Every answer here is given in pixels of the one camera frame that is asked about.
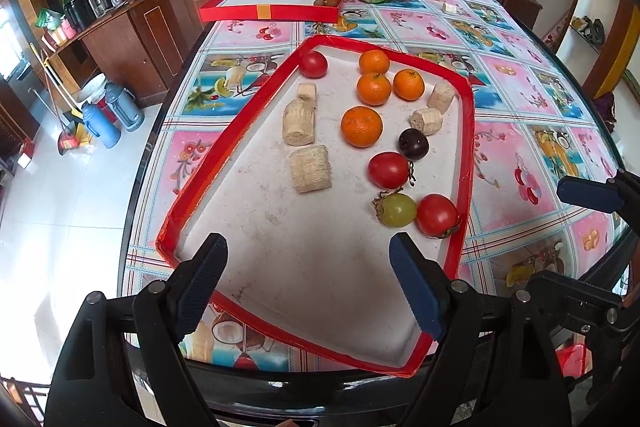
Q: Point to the green bag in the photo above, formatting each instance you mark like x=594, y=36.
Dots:
x=48, y=18

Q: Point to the round red tomato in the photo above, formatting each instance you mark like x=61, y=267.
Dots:
x=313, y=63

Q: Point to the dark purple plum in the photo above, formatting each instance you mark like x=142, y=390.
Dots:
x=413, y=143

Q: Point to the blue thermos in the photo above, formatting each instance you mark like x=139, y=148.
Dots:
x=97, y=127
x=125, y=107

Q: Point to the broom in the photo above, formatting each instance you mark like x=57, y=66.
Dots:
x=55, y=84

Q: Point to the black kettle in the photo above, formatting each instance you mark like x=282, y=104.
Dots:
x=77, y=13

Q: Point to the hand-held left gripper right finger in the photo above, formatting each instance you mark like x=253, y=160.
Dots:
x=417, y=287

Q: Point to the small red tomato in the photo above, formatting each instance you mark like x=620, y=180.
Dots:
x=436, y=214

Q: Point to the small white block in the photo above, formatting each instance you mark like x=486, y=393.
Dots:
x=450, y=8

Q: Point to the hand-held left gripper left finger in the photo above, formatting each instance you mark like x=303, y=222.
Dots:
x=202, y=277

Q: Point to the green tomato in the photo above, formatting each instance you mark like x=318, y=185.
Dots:
x=398, y=209

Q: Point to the oblong red tomato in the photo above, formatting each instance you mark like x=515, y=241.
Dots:
x=388, y=169

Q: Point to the metal basin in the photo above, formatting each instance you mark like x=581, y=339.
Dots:
x=91, y=89

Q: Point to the dark shoe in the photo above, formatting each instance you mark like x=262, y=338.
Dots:
x=594, y=31

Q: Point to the red tray with white inside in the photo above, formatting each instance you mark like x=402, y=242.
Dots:
x=320, y=267

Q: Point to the red dustpan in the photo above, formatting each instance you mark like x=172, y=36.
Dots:
x=70, y=141

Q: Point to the large orange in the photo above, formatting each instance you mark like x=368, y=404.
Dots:
x=361, y=126

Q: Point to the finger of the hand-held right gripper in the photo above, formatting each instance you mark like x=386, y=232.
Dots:
x=575, y=302
x=585, y=192

